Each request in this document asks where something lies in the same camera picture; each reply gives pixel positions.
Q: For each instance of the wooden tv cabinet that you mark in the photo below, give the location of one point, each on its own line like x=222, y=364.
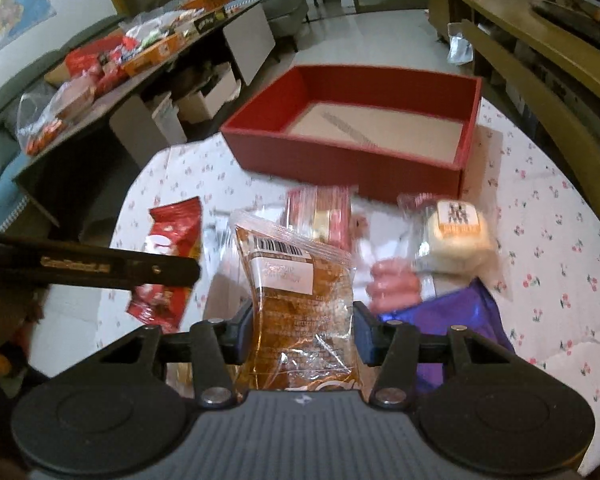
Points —
x=555, y=73

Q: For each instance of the purple blue snack bag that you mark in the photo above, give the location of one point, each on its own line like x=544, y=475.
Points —
x=472, y=306

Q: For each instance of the cluttered coffee table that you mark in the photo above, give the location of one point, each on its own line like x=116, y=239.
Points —
x=64, y=178

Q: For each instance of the red snack packet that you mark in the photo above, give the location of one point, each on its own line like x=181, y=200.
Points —
x=174, y=237

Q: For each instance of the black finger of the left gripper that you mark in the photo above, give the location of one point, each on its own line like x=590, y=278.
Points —
x=42, y=262

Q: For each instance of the orange flat box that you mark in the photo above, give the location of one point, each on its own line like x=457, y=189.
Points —
x=154, y=55

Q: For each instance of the pink cake packet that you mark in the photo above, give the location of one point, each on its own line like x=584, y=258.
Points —
x=321, y=213

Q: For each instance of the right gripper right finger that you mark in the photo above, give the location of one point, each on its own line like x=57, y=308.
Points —
x=396, y=349

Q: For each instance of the brown bread packet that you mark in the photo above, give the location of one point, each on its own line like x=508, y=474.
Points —
x=302, y=304

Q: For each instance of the white cardboard box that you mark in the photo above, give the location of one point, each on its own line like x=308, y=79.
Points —
x=204, y=102

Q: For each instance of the pink sausages packet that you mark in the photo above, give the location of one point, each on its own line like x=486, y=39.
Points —
x=394, y=286

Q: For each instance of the white bun packet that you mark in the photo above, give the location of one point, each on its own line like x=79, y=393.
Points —
x=445, y=236

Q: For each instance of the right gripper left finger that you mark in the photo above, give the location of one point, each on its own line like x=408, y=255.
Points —
x=210, y=347

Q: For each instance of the silver foil bag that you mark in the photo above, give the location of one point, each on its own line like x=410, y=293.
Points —
x=461, y=51

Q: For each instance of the red cardboard box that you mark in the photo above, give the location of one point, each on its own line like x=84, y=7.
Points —
x=385, y=130

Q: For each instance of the cherry print tablecloth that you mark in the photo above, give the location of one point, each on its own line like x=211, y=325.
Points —
x=547, y=284

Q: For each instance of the grey sofa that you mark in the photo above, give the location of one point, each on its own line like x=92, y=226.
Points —
x=285, y=18

